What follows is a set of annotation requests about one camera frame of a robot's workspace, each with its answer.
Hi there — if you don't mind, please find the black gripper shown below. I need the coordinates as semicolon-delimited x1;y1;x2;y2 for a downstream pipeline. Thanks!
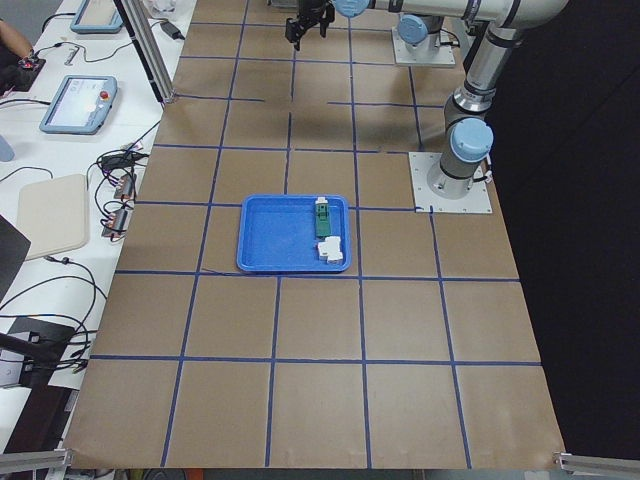
285;0;334;51

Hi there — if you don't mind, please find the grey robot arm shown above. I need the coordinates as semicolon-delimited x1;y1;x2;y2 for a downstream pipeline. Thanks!
285;0;567;200
285;0;443;51

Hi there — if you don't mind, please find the black power adapter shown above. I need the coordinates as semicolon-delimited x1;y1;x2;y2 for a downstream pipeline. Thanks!
160;20;185;40

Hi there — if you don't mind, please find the green terminal block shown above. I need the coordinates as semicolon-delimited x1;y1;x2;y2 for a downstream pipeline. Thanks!
314;196;331;238

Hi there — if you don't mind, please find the blue plastic tray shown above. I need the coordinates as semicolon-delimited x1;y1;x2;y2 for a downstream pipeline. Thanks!
236;194;352;273

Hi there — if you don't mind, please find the far teach pendant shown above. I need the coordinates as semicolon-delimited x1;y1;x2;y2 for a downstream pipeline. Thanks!
70;0;123;34

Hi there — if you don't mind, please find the teach pendant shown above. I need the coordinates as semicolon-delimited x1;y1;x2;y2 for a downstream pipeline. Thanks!
39;75;118;135
70;0;123;34

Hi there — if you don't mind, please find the white circuit breaker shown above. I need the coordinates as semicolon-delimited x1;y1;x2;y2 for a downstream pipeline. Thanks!
316;235;347;265

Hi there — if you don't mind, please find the near teach pendant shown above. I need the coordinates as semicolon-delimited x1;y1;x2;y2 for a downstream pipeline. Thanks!
39;75;118;135

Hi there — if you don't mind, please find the grey usb hub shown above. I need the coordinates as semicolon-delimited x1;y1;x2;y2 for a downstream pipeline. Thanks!
101;208;130;240

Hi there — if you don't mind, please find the beige pad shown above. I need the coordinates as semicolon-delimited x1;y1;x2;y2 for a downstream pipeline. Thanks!
17;174;90;260

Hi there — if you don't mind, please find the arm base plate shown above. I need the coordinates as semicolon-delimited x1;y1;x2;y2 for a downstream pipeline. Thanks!
391;27;456;68
408;152;493;214

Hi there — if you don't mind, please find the aluminium frame post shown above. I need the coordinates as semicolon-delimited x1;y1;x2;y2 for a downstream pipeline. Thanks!
114;0;175;105

